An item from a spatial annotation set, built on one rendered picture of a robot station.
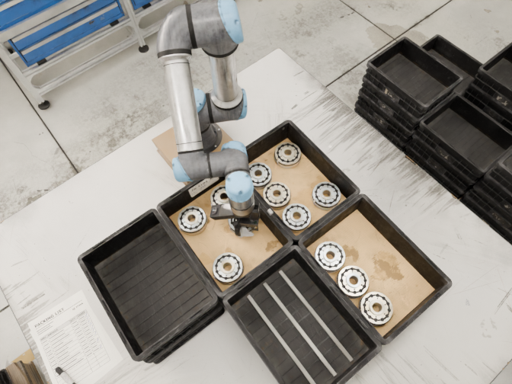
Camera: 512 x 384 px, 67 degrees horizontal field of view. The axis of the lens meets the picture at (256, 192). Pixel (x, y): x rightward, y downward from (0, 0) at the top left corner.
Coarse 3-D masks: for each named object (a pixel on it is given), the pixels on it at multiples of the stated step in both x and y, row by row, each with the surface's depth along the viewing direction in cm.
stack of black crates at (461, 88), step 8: (432, 40) 240; (440, 40) 241; (448, 40) 238; (424, 48) 241; (432, 48) 249; (440, 48) 244; (448, 48) 240; (456, 48) 235; (440, 56) 246; (448, 56) 243; (456, 56) 238; (464, 56) 234; (448, 64) 243; (456, 64) 242; (464, 64) 237; (472, 64) 233; (480, 64) 229; (464, 72) 240; (472, 72) 236; (464, 80) 237; (456, 88) 234; (464, 88) 234
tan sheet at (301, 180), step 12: (264, 156) 152; (276, 168) 150; (288, 168) 150; (300, 168) 149; (312, 168) 149; (276, 180) 148; (288, 180) 147; (300, 180) 147; (312, 180) 147; (324, 180) 147; (300, 192) 145; (312, 204) 143; (312, 216) 140
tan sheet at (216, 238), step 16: (208, 192) 146; (208, 208) 143; (176, 224) 141; (208, 224) 141; (224, 224) 140; (192, 240) 138; (208, 240) 138; (224, 240) 138; (240, 240) 137; (256, 240) 137; (272, 240) 137; (208, 256) 135; (240, 256) 135; (256, 256) 135; (224, 288) 130
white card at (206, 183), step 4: (204, 180) 139; (208, 180) 141; (212, 180) 142; (216, 180) 145; (200, 184) 140; (204, 184) 141; (208, 184) 143; (192, 188) 138; (196, 188) 140; (200, 188) 142; (204, 188) 144; (192, 192) 140; (196, 192) 142; (192, 196) 142
